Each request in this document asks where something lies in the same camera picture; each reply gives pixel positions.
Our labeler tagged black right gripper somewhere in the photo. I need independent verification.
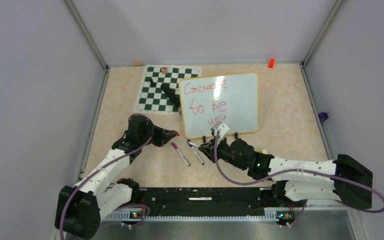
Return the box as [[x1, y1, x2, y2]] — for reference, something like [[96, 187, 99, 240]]
[[199, 134, 248, 171]]

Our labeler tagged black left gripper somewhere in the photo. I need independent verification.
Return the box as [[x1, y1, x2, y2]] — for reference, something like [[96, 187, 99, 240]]
[[139, 121, 177, 147]]

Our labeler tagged yellow framed whiteboard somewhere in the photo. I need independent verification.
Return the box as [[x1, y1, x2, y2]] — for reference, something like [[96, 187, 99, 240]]
[[178, 72, 260, 139]]

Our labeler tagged red marker pen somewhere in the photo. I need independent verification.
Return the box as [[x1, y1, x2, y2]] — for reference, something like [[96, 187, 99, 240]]
[[187, 139, 200, 148]]

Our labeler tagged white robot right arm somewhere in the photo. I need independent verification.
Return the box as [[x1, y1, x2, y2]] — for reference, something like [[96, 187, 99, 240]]
[[198, 138, 373, 210]]

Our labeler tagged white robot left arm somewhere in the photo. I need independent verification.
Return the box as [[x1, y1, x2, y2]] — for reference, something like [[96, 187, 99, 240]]
[[54, 113, 179, 240]]

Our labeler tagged purple capped marker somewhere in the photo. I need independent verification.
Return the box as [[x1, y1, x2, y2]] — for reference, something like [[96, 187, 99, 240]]
[[171, 142, 191, 167]]

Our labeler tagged blue capped marker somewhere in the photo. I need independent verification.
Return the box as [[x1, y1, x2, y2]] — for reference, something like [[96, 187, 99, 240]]
[[191, 146, 205, 166]]

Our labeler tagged black glitter microphone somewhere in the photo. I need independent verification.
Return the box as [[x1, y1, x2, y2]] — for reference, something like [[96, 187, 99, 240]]
[[160, 83, 182, 116]]

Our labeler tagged green white chess mat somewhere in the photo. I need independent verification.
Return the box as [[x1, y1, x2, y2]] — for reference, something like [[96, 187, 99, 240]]
[[133, 64, 202, 115]]

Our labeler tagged black chess piece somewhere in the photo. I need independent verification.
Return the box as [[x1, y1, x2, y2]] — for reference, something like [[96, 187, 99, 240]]
[[150, 78, 157, 88]]

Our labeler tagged green white lego brick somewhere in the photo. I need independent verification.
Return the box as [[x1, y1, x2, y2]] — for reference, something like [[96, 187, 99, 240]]
[[257, 149, 268, 154]]

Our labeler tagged wooden chess piece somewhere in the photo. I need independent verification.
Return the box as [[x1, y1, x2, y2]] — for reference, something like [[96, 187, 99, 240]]
[[161, 66, 168, 74]]

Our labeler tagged small wooden block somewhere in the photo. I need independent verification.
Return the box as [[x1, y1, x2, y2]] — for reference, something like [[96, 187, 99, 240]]
[[132, 61, 143, 67]]

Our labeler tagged orange block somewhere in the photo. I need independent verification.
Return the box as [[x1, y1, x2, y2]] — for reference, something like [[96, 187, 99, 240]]
[[268, 58, 275, 69]]

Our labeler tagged purple block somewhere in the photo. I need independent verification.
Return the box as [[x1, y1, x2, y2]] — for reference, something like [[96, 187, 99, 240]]
[[318, 112, 329, 123]]

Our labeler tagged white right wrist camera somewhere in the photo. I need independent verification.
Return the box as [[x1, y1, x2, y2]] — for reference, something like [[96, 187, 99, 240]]
[[211, 121, 230, 140]]

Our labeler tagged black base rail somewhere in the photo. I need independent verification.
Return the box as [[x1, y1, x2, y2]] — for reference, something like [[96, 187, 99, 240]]
[[135, 187, 306, 219]]

